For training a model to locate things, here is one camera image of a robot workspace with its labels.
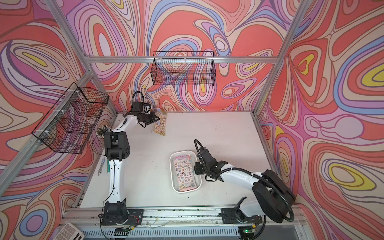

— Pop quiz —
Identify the small clear blue tool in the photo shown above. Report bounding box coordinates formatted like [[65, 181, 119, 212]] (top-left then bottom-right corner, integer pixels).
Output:
[[98, 157, 106, 176]]

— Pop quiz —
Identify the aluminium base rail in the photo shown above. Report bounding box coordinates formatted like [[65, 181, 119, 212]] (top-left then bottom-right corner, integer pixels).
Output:
[[50, 206, 315, 240]]

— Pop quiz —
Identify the black wire basket on left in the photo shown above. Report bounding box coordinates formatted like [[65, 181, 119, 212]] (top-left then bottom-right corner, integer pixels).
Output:
[[32, 83, 109, 154]]

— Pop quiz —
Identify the bundle of pens in cup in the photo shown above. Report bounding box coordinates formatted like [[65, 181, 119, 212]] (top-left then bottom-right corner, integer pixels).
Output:
[[96, 125, 110, 138]]

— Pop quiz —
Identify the yellow green sticker sheet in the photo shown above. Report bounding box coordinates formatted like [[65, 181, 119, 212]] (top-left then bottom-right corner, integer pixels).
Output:
[[154, 109, 167, 136]]

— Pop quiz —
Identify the black wire basket at back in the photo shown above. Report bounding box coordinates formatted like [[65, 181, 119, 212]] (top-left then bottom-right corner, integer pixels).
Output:
[[151, 50, 217, 86]]

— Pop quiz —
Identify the white plastic storage tray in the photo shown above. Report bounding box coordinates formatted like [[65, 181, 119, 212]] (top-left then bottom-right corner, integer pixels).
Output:
[[170, 151, 202, 194]]

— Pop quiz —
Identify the white keypad device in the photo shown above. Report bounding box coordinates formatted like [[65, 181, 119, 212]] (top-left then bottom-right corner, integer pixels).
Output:
[[54, 223, 85, 240]]

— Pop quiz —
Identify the black wire basket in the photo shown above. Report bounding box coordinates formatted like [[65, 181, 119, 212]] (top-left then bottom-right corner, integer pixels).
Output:
[[151, 50, 217, 86], [32, 83, 109, 154]]

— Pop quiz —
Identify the pink bonbon sticker sheet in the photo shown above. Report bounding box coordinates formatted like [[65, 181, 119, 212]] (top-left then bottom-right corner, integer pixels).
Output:
[[174, 160, 197, 193]]

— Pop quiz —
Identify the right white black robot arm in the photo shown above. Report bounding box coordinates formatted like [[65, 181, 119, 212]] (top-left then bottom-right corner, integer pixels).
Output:
[[194, 139, 296, 224]]

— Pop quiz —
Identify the green pen on table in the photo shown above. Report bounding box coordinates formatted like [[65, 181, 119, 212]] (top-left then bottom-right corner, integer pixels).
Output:
[[106, 160, 111, 173]]

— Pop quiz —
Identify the pink puffy sticker sheet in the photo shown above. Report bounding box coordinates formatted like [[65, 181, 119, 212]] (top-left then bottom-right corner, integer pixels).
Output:
[[175, 154, 192, 161]]

